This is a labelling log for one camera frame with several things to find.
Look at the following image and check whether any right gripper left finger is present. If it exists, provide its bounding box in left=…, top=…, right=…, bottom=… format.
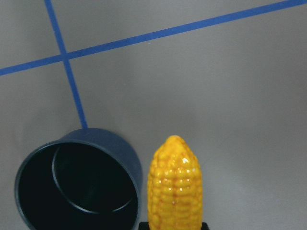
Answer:
left=138, top=222, right=150, bottom=230

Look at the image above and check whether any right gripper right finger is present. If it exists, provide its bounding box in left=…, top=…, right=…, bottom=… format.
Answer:
left=201, top=222, right=209, bottom=230

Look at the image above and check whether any yellow plastic corn cob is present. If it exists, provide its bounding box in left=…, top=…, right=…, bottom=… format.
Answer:
left=147, top=135, right=203, bottom=230

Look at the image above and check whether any dark blue saucepan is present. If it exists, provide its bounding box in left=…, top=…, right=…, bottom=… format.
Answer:
left=14, top=128, right=142, bottom=230

